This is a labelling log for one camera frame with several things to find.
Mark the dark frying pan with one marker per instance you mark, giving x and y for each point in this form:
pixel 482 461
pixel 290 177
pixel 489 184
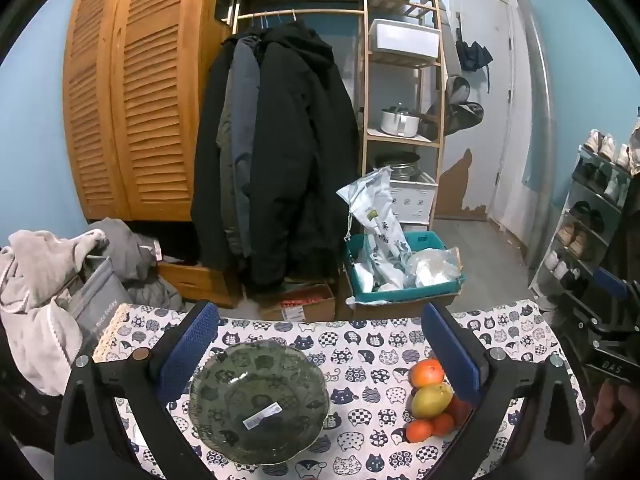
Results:
pixel 429 127

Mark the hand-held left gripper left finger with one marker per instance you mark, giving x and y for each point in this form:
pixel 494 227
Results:
pixel 195 340

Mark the group of shoes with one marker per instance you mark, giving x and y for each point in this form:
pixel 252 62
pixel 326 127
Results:
pixel 607 145

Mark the red apple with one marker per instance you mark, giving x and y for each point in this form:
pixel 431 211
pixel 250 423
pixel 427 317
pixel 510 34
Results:
pixel 457 410

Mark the steel pot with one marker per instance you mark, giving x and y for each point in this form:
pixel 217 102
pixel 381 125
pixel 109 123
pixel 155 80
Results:
pixel 400 167

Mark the teal plastic crate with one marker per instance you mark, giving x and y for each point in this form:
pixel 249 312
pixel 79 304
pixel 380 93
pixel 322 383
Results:
pixel 430 241

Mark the cardboard box with red contents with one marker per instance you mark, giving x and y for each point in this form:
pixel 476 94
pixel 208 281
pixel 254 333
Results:
pixel 310 310

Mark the beige robe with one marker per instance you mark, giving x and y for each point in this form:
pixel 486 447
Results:
pixel 35 280

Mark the grey fabric hamper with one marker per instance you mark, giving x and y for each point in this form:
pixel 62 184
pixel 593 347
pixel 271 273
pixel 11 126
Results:
pixel 100 300

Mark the beige woven cloth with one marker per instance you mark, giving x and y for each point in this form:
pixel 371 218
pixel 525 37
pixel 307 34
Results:
pixel 115 330

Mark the wide white storage bin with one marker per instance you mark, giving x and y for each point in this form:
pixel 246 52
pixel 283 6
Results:
pixel 405 40

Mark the dark blue umbrella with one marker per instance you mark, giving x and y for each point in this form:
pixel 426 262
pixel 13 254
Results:
pixel 472 55

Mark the wooden louvered wardrobe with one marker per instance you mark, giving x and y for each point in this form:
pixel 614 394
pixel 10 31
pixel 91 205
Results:
pixel 150 110

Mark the person's right hand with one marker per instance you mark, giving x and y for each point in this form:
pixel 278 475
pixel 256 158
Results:
pixel 612 407

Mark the white printed rice bag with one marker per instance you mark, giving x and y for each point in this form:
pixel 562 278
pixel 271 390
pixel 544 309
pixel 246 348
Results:
pixel 380 240

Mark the grey garment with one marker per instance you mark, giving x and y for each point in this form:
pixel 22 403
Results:
pixel 125 250

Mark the green glass bowl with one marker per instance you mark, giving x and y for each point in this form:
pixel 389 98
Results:
pixel 235 410

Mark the clear plastic bag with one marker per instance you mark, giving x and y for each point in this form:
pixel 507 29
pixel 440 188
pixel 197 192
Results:
pixel 432 267

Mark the yellow pear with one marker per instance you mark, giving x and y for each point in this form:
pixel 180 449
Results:
pixel 430 402

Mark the dark green hanging bag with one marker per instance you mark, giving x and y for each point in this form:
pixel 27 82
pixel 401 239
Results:
pixel 465 117

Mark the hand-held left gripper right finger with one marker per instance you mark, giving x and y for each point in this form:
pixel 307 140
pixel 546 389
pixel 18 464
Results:
pixel 450 350

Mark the grey blue jacket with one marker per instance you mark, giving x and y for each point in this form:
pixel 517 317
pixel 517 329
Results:
pixel 245 110

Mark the large orange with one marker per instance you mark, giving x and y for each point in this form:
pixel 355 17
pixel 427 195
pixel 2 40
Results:
pixel 426 372

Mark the white cooking pot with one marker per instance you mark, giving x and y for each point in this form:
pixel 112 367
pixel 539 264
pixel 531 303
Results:
pixel 400 122

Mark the silver rolled mat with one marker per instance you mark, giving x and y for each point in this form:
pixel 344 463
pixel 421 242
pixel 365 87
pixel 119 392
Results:
pixel 542 135

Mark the white door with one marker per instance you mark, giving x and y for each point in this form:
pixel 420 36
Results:
pixel 480 110

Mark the metal shoe rack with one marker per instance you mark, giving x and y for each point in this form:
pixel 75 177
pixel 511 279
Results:
pixel 580 195

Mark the grey hanging bag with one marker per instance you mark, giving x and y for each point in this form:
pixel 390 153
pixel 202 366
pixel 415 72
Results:
pixel 457 90

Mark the large black hooded coat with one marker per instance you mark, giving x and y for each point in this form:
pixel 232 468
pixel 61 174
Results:
pixel 300 160

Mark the small tangerine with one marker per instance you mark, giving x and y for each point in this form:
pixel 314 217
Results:
pixel 419 431
pixel 443 424

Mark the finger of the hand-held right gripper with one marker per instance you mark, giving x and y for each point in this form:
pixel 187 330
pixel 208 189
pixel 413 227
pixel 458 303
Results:
pixel 600 327
pixel 612 284

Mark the olive jacket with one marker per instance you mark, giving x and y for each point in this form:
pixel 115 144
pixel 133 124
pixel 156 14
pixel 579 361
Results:
pixel 225 160

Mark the white drawer unit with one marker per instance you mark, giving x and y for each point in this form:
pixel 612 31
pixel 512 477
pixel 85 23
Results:
pixel 415 205

